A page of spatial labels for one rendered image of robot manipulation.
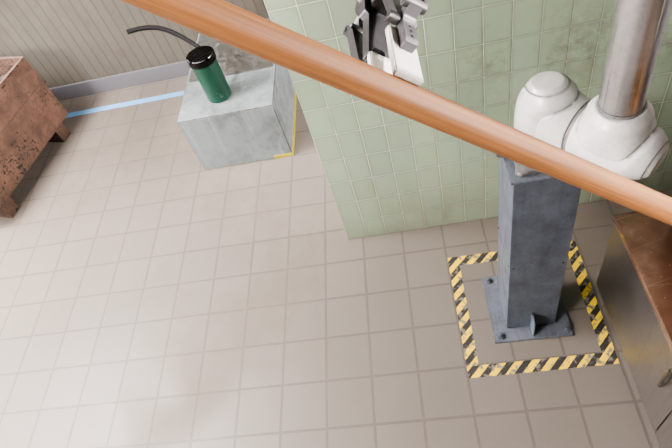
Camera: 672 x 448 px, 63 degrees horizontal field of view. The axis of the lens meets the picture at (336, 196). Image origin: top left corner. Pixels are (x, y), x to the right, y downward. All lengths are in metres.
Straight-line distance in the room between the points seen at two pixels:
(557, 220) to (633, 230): 0.34
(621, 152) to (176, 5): 1.22
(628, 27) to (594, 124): 0.28
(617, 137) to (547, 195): 0.38
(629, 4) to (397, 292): 1.75
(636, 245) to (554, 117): 0.71
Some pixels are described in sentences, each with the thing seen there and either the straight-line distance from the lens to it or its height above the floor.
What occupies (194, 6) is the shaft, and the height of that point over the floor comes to 2.09.
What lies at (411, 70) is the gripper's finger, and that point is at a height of 1.98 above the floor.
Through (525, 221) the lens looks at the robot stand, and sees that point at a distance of 1.85.
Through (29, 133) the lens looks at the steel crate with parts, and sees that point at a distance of 4.14.
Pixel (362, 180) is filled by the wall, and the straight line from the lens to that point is 2.48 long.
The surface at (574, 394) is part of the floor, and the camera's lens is 2.45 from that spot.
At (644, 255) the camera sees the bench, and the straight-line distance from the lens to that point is 2.09.
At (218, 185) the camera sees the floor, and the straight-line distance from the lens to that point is 3.36.
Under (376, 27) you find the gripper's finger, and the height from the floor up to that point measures 1.95.
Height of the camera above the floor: 2.29
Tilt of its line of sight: 49 degrees down
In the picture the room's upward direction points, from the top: 19 degrees counter-clockwise
